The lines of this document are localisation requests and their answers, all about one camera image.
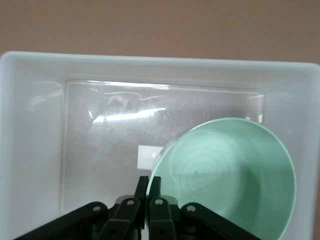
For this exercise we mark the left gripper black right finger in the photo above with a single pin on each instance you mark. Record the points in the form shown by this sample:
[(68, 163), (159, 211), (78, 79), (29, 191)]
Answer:
[(162, 217)]

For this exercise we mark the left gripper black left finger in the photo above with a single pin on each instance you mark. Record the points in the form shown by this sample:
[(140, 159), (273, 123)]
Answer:
[(125, 217)]

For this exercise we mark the mint green bowl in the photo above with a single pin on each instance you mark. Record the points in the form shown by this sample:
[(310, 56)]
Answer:
[(225, 162)]

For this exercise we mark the translucent white plastic box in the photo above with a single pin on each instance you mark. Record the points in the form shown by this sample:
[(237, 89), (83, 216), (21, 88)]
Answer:
[(37, 125)]

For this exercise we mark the white rectangular label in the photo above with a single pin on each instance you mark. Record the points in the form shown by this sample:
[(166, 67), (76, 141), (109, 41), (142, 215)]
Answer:
[(146, 156)]

